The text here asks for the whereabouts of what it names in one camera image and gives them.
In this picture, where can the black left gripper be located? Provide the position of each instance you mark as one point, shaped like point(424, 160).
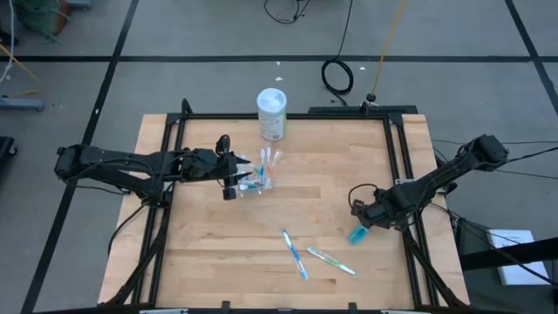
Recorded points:
point(226, 170)

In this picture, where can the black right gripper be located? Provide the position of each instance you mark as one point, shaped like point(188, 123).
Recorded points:
point(375, 211)

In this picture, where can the green white toothbrush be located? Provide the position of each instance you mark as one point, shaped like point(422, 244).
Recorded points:
point(331, 260)
point(255, 168)

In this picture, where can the teal toothpaste tube white cap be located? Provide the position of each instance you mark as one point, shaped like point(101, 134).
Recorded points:
point(357, 236)
point(253, 186)
point(243, 187)

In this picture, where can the blue white toothbrush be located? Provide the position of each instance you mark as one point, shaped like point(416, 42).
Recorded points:
point(295, 254)
point(263, 168)

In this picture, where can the clear acrylic organizer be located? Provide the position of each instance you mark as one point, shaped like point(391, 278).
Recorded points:
point(266, 185)

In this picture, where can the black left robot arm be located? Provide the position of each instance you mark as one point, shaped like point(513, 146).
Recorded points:
point(131, 161)

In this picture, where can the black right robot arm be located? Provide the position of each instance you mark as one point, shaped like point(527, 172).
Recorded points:
point(436, 179)

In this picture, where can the white wipes canister green label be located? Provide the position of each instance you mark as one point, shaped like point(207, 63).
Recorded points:
point(271, 113)

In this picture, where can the black floor box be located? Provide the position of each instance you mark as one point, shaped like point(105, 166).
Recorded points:
point(473, 235)

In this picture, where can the black beam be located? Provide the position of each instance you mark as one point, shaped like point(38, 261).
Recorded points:
point(510, 254)

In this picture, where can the white booklet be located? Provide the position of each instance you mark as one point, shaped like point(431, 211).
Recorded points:
point(523, 275)

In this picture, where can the grey floor bar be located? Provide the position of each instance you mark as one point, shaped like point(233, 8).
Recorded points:
point(22, 104)

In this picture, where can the black floor object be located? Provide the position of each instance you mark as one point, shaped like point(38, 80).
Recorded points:
point(5, 148)

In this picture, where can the green bundle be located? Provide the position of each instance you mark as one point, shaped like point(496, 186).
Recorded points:
point(39, 17)

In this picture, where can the white metal mounting bracket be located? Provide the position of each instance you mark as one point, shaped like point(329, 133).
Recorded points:
point(398, 181)

